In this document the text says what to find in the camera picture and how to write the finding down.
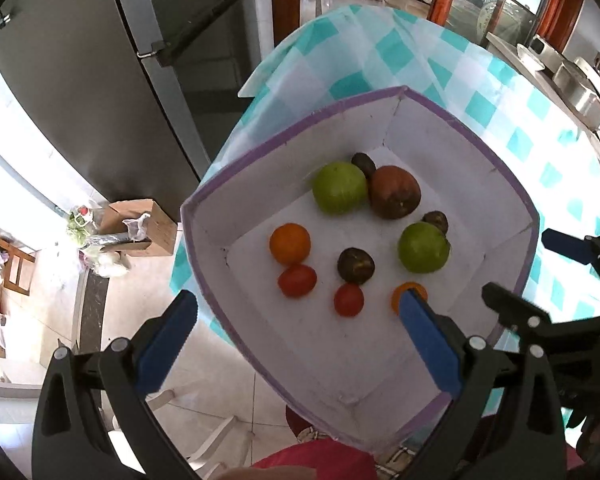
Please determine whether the white stool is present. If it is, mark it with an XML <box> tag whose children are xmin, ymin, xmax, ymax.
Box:
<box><xmin>107</xmin><ymin>387</ymin><xmax>241</xmax><ymax>466</ymax></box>

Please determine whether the metal pot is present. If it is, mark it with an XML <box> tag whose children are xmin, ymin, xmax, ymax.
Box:
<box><xmin>550</xmin><ymin>57</ymin><xmax>600</xmax><ymax>121</ymax></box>

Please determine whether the large dark brown fruit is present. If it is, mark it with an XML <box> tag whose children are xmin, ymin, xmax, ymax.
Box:
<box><xmin>369</xmin><ymin>165</ymin><xmax>422</xmax><ymax>221</ymax></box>

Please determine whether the person's red clothing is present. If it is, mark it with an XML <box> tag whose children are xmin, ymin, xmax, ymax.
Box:
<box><xmin>252</xmin><ymin>437</ymin><xmax>381</xmax><ymax>480</ymax></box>

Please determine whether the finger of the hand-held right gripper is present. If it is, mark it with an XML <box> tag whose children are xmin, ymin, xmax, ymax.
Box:
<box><xmin>481</xmin><ymin>281</ymin><xmax>600</xmax><ymax>356</ymax></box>
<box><xmin>541</xmin><ymin>227</ymin><xmax>600</xmax><ymax>281</ymax></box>

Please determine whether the wooden chair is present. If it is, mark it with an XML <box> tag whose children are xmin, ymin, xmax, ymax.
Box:
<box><xmin>0</xmin><ymin>227</ymin><xmax>36</xmax><ymax>293</ymax></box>

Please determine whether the small red tomato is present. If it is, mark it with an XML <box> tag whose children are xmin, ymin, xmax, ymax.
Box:
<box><xmin>333</xmin><ymin>283</ymin><xmax>365</xmax><ymax>318</ymax></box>

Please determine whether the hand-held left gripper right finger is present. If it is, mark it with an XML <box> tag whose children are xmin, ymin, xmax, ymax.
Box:
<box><xmin>397</xmin><ymin>290</ymin><xmax>568</xmax><ymax>480</ymax></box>

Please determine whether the teal checked tablecloth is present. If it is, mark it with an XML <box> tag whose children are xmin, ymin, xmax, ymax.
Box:
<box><xmin>170</xmin><ymin>4</ymin><xmax>600</xmax><ymax>356</ymax></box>

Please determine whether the grey refrigerator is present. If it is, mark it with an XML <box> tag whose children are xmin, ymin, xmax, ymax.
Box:
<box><xmin>0</xmin><ymin>0</ymin><xmax>263</xmax><ymax>211</ymax></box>

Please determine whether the large red tomato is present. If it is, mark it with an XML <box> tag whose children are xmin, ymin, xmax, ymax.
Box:
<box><xmin>278</xmin><ymin>264</ymin><xmax>318</xmax><ymax>299</ymax></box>

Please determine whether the small metal appliance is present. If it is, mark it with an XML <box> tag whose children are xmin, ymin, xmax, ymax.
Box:
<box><xmin>527</xmin><ymin>35</ymin><xmax>563</xmax><ymax>61</ymax></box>

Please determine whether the cardboard box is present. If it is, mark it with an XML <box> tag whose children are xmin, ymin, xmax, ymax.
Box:
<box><xmin>97</xmin><ymin>199</ymin><xmax>178</xmax><ymax>257</ymax></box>

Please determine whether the orange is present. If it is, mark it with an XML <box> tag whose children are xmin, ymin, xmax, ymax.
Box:
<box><xmin>269</xmin><ymin>223</ymin><xmax>312</xmax><ymax>266</ymax></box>
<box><xmin>391</xmin><ymin>281</ymin><xmax>429</xmax><ymax>315</ymax></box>

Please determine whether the purple-edged white box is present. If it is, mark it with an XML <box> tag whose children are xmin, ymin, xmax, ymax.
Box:
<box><xmin>180</xmin><ymin>86</ymin><xmax>541</xmax><ymax>453</ymax></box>

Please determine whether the white counter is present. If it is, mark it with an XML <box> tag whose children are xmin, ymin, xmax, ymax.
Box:
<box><xmin>485</xmin><ymin>32</ymin><xmax>600</xmax><ymax>161</ymax></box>

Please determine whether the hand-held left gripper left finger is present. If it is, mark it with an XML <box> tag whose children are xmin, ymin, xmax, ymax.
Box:
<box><xmin>32</xmin><ymin>289</ymin><xmax>199</xmax><ymax>480</ymax></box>

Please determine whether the small dark brown fruit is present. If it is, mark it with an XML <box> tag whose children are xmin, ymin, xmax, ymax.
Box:
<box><xmin>337</xmin><ymin>247</ymin><xmax>376</xmax><ymax>284</ymax></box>
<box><xmin>351</xmin><ymin>152</ymin><xmax>377</xmax><ymax>176</ymax></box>
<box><xmin>422</xmin><ymin>210</ymin><xmax>450</xmax><ymax>235</ymax></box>

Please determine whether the green apple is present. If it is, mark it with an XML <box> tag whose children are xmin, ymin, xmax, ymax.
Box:
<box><xmin>312</xmin><ymin>161</ymin><xmax>369</xmax><ymax>216</ymax></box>
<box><xmin>397</xmin><ymin>221</ymin><xmax>452</xmax><ymax>275</ymax></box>

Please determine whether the bag of vegetables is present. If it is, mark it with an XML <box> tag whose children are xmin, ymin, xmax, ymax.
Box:
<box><xmin>65</xmin><ymin>205</ymin><xmax>131</xmax><ymax>278</ymax></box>

